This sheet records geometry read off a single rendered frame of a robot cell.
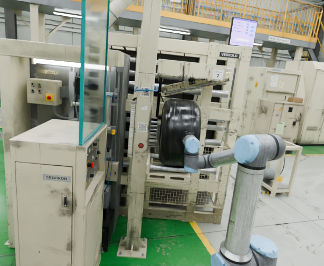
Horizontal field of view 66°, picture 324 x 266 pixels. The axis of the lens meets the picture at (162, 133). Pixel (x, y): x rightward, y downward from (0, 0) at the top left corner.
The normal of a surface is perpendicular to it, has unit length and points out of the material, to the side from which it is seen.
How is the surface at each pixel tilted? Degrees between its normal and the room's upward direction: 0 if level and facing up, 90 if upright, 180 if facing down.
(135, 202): 90
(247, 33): 90
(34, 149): 90
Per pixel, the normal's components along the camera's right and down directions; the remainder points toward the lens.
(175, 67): 0.01, 0.25
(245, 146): -0.91, -0.08
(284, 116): 0.29, 0.26
